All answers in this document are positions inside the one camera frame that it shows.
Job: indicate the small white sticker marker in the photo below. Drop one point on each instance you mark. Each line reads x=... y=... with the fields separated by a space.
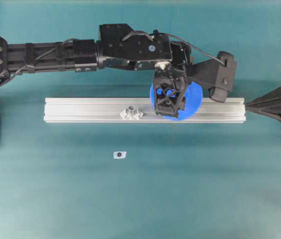
x=119 y=154

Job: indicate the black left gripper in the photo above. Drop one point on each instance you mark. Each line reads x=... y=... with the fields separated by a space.
x=169 y=88

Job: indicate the white bracket above upper shaft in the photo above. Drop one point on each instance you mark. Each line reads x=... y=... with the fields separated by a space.
x=126 y=114

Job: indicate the white bracket below upper shaft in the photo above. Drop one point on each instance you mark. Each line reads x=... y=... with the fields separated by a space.
x=137 y=115

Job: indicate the large blue plastic gear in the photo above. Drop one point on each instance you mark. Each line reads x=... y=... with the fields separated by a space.
x=194 y=97

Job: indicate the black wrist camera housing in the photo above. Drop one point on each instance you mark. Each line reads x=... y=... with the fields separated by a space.
x=215 y=77

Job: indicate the aluminium extrusion rail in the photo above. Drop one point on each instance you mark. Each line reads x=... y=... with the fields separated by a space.
x=107 y=110

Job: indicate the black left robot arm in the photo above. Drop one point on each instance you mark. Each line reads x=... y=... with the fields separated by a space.
x=118 y=47

